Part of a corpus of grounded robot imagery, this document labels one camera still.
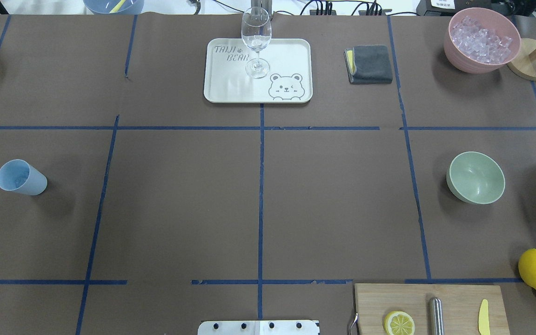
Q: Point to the green bowl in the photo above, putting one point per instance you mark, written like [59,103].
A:
[475,178]

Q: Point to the light blue cup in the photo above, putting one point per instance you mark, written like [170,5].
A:
[18,176]

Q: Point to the blue bowl with fork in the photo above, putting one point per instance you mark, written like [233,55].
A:
[126,7]

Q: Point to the pink bowl with ice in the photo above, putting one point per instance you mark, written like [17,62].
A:
[480,40]

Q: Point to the wine glass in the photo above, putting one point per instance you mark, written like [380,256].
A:
[256,33]

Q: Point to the grey yellow cloth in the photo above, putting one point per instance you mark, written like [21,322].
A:
[368,64]

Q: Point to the half lemon slice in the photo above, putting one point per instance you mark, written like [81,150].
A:
[399,322]

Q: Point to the steel muddler black cap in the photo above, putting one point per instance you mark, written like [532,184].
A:
[436,322]

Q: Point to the wooden cutting board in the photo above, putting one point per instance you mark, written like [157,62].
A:
[460,306]

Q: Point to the yellow plastic knife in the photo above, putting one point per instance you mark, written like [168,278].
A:
[483,318]

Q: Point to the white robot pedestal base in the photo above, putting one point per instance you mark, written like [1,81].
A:
[260,327]

